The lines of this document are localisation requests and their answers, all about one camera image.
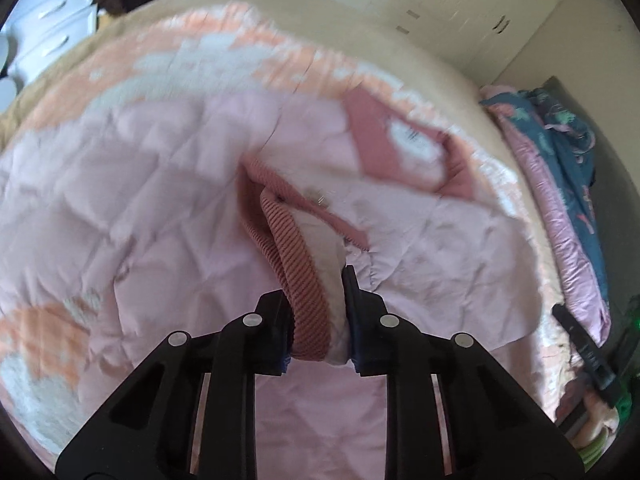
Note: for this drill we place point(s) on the grey padded headboard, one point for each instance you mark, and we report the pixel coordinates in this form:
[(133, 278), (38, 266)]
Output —
[(612, 150)]

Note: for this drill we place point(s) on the pile of pastel clothes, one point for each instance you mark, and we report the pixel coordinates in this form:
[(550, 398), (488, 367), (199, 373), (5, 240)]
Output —
[(587, 425)]

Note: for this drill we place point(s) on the blue floral duvet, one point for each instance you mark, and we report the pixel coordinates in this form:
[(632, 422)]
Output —
[(565, 170)]

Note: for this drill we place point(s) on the pink quilted jacket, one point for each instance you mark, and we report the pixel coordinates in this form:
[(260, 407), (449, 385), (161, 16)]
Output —
[(175, 185)]

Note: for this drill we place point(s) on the white drawer chest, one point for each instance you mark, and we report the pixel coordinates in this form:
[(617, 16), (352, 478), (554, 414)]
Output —
[(55, 25)]

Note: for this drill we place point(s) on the bed with beige sheet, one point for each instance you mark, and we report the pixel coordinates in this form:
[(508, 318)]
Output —
[(350, 25)]

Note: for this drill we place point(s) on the orange and white towel blanket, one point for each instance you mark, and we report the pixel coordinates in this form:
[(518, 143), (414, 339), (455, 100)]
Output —
[(210, 40)]

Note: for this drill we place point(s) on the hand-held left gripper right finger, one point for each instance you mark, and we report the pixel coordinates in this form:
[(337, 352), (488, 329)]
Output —
[(356, 345)]

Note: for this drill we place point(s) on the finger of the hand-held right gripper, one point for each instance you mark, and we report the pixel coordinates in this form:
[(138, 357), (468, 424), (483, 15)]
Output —
[(582, 345)]

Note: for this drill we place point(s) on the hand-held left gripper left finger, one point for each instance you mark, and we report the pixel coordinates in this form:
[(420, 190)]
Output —
[(280, 355)]

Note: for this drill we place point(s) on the white glossy wardrobe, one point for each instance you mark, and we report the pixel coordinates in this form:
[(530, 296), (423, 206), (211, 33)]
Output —
[(450, 5)]

